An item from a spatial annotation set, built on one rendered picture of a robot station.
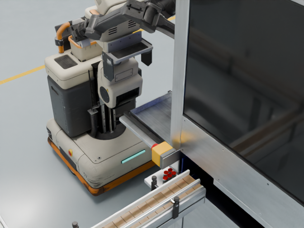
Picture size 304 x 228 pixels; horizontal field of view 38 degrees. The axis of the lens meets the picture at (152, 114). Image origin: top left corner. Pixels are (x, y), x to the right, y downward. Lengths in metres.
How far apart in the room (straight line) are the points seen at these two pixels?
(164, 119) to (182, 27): 0.77
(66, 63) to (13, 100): 1.23
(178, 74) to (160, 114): 0.62
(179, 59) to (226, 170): 0.44
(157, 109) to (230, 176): 0.73
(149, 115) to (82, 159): 0.80
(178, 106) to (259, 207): 0.47
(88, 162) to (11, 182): 0.63
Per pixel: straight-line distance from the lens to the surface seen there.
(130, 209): 1.71
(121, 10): 1.94
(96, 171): 2.81
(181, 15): 1.51
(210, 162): 1.71
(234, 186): 1.67
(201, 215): 1.97
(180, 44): 1.56
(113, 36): 2.40
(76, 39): 2.31
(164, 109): 2.25
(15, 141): 3.52
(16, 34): 4.88
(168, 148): 1.83
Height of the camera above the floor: 2.29
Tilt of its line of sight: 39 degrees down
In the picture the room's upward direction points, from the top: straight up
